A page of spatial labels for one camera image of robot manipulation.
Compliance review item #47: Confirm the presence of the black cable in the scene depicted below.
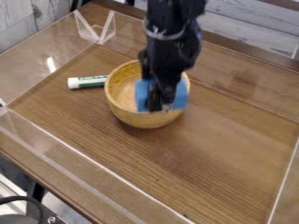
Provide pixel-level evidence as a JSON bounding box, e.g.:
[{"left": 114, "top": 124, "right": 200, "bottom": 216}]
[{"left": 0, "top": 196, "right": 42, "bottom": 224}]

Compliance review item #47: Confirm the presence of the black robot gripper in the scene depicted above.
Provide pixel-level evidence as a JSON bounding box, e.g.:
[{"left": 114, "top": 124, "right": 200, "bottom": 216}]
[{"left": 137, "top": 20, "right": 201, "bottom": 112}]

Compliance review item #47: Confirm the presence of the blue rectangular block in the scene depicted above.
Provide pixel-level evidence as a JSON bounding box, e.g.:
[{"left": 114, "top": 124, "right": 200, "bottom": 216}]
[{"left": 134, "top": 77, "right": 189, "bottom": 113}]

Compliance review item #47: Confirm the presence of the white green marker tube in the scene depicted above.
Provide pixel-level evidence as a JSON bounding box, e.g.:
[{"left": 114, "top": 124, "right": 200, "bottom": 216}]
[{"left": 68, "top": 75, "right": 108, "bottom": 89}]

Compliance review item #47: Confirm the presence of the brown wooden bowl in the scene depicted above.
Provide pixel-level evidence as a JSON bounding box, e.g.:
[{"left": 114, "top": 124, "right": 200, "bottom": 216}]
[{"left": 104, "top": 59, "right": 190, "bottom": 129}]

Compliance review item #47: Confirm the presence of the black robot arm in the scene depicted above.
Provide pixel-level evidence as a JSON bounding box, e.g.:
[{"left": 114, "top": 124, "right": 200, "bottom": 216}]
[{"left": 134, "top": 0, "right": 206, "bottom": 112}]

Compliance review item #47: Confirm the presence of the clear acrylic corner bracket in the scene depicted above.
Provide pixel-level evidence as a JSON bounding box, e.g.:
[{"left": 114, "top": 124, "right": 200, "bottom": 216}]
[{"left": 73, "top": 10, "right": 116, "bottom": 45}]

